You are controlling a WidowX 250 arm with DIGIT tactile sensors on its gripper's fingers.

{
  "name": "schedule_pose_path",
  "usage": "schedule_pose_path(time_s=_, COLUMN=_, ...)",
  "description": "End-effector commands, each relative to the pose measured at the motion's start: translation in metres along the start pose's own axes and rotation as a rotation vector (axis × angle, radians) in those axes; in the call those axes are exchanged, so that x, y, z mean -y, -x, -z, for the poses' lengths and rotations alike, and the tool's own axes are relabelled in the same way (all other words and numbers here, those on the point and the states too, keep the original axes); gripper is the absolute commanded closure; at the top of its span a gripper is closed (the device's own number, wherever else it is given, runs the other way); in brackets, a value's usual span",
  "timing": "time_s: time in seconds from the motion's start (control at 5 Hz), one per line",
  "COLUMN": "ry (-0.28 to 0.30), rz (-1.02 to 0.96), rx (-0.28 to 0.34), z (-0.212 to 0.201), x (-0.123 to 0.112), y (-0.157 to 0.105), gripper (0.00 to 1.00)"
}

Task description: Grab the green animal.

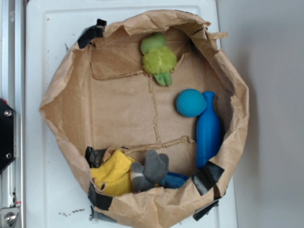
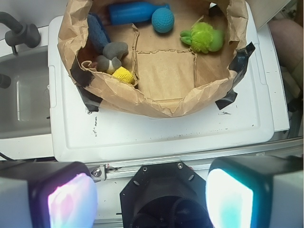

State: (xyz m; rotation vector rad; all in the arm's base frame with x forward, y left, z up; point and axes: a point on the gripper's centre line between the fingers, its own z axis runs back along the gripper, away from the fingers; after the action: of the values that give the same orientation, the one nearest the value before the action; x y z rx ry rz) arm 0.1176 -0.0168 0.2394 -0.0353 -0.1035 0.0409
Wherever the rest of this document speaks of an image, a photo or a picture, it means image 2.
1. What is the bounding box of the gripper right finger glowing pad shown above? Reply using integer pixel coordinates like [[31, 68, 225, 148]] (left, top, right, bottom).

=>
[[206, 155, 304, 228]]

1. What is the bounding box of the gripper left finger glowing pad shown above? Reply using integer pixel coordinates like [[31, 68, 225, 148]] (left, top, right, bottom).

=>
[[0, 161, 98, 228]]

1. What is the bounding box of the green plush animal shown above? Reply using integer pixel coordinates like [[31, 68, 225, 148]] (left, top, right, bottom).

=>
[[180, 22, 225, 54]]

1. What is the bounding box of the white sink basin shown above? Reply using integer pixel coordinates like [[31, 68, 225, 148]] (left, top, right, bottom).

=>
[[0, 46, 51, 139]]

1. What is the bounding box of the yellow fuzzy cloth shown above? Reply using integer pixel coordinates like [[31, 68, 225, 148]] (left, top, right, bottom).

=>
[[112, 66, 135, 85]]

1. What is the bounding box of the grey sink faucet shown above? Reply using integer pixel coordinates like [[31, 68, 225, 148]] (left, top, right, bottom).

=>
[[0, 11, 41, 56]]

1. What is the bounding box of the blue sponge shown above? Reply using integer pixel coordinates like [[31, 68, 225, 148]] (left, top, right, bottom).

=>
[[87, 13, 111, 54]]

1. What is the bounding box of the brown paper bag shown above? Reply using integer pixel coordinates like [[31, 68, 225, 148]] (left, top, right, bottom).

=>
[[58, 0, 255, 118]]

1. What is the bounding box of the blue dimpled ball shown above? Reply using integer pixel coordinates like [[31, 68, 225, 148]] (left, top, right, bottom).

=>
[[152, 8, 174, 33]]

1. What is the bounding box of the blue plastic bottle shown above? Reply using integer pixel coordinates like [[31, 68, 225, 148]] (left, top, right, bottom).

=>
[[108, 1, 171, 25]]

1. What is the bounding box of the aluminium frame rail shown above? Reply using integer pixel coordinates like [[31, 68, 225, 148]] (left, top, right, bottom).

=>
[[87, 137, 304, 182]]

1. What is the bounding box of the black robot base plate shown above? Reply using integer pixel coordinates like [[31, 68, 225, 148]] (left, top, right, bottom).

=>
[[120, 161, 213, 228]]

